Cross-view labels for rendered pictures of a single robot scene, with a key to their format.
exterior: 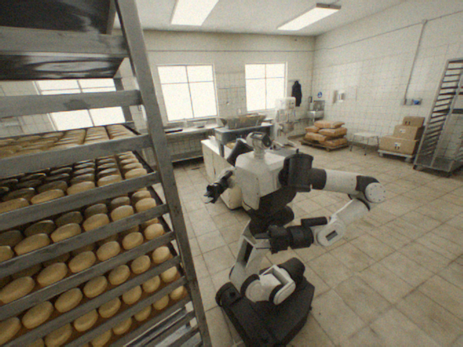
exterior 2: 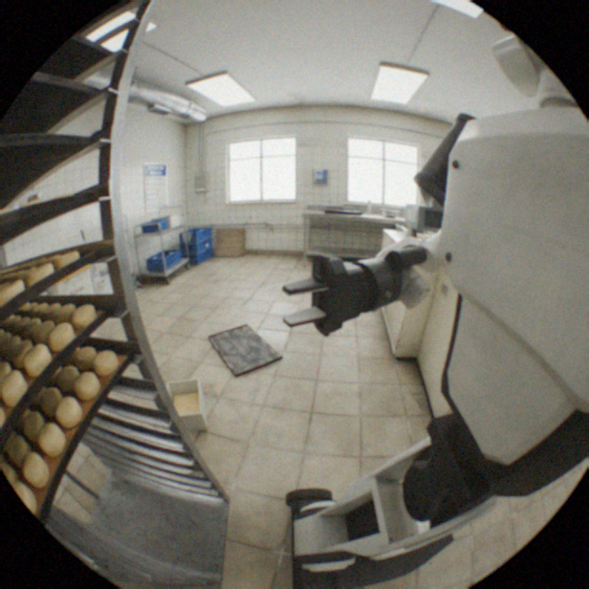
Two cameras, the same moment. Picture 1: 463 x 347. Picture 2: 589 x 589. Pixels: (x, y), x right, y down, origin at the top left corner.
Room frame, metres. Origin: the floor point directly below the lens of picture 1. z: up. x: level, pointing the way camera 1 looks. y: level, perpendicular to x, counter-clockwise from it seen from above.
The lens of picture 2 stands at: (0.68, 0.00, 1.19)
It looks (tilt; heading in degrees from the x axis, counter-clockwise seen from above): 23 degrees down; 32
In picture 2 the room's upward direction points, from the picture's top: straight up
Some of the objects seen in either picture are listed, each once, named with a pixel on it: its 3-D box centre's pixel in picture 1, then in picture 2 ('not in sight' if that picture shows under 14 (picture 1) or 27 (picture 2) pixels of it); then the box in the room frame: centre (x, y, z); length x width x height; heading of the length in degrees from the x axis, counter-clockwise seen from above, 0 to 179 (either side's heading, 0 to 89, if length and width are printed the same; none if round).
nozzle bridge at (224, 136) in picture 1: (244, 139); (454, 234); (2.52, -0.19, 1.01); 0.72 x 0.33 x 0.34; 111
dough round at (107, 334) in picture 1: (101, 335); not in sight; (0.33, 0.43, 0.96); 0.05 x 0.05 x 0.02
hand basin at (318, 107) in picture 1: (316, 109); not in sight; (6.18, -2.81, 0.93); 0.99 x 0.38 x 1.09; 22
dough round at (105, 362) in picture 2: not in sight; (104, 362); (0.71, 0.40, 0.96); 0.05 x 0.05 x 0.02
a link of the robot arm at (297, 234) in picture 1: (284, 237); not in sight; (0.58, -0.18, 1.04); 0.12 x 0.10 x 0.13; 93
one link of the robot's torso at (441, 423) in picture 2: (271, 217); (495, 454); (0.92, -0.21, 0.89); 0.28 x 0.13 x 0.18; 123
